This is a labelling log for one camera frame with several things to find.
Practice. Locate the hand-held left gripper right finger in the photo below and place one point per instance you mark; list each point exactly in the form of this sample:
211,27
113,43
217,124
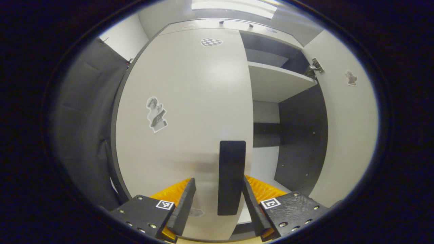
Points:
252,210

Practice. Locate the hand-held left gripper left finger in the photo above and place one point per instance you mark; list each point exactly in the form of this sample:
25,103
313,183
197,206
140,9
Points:
184,210

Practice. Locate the grey double-door shoe cabinet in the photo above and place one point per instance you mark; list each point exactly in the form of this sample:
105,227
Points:
301,135

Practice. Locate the grey cabinet door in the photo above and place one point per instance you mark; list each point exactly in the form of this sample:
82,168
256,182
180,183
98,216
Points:
349,135
190,84

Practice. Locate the grey upper cabinet shelf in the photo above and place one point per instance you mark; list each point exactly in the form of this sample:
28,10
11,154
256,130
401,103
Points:
274,83

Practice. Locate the metal upper door hinge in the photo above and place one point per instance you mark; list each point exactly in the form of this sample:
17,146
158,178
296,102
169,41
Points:
314,67

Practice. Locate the grey cabinet drawer front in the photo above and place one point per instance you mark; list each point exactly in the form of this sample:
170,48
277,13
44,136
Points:
203,24

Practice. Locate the black backdrop cloth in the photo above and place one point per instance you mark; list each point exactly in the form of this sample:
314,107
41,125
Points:
81,135

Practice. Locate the large ceiling light panel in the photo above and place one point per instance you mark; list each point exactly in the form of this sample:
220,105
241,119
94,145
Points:
234,6

